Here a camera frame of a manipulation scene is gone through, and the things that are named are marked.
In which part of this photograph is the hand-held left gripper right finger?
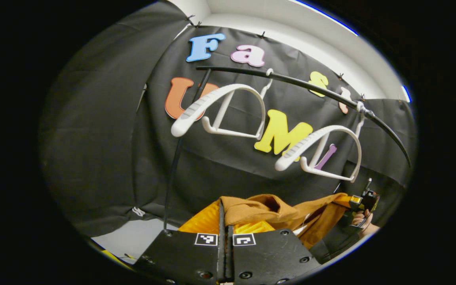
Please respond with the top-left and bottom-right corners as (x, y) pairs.
(226, 221), (323, 285)

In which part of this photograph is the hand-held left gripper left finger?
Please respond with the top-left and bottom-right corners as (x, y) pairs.
(135, 199), (225, 285)

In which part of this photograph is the brown shirt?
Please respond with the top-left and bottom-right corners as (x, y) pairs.
(220, 193), (351, 250)

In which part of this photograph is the white plastic clothes hanger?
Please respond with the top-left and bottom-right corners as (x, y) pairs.
(171, 68), (274, 139)
(274, 102), (367, 183)

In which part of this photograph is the black metal clothes rack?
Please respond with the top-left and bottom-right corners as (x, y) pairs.
(163, 65), (412, 232)

